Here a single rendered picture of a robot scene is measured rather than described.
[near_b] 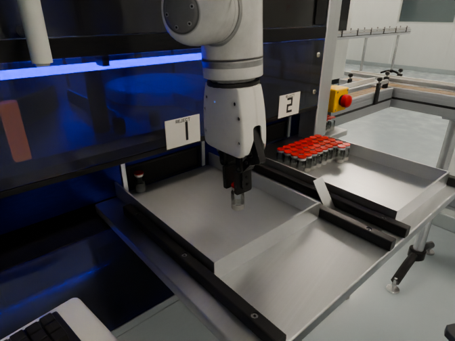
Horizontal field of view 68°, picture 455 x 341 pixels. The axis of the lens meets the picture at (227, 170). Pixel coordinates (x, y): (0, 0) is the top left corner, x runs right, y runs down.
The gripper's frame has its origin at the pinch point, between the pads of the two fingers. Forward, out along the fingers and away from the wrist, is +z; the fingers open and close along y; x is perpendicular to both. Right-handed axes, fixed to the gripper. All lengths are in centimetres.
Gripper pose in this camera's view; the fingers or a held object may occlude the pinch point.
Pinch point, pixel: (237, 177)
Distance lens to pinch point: 54.2
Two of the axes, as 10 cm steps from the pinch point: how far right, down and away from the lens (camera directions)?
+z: 0.5, 9.1, 4.2
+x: 8.0, -2.9, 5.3
